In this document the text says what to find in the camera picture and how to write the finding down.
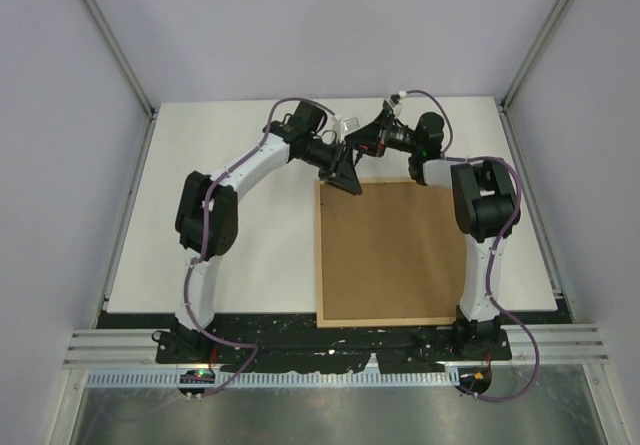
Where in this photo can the white slotted cable duct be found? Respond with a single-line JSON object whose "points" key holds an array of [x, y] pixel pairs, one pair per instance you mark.
{"points": [[369, 377]]}

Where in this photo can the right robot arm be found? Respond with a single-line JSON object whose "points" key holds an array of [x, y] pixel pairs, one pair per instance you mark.
{"points": [[487, 200]]}

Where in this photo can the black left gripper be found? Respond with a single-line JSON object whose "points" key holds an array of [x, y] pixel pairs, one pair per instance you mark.
{"points": [[340, 168]]}

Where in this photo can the aluminium corner post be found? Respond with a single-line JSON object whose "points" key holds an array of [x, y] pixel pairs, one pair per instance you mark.
{"points": [[542, 39], [107, 35]]}

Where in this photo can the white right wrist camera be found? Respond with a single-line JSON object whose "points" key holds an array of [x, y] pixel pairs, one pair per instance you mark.
{"points": [[393, 104]]}

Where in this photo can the black speckled base plate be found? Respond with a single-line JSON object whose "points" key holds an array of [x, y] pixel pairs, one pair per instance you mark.
{"points": [[239, 345]]}

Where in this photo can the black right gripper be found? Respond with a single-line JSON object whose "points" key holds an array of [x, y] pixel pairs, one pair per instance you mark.
{"points": [[368, 137]]}

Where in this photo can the wooden picture frame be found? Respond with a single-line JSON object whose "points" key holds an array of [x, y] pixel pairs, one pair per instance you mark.
{"points": [[391, 256]]}

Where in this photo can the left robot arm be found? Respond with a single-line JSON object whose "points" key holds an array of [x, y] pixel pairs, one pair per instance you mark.
{"points": [[207, 219]]}

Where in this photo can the right aluminium corner post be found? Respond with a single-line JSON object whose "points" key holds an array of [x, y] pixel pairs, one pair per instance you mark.
{"points": [[542, 39]]}

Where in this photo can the left aluminium corner post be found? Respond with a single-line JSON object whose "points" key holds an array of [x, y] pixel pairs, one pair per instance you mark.
{"points": [[107, 35]]}

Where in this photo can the aluminium rail across front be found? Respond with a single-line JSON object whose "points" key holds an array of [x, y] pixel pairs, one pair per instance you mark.
{"points": [[553, 344]]}

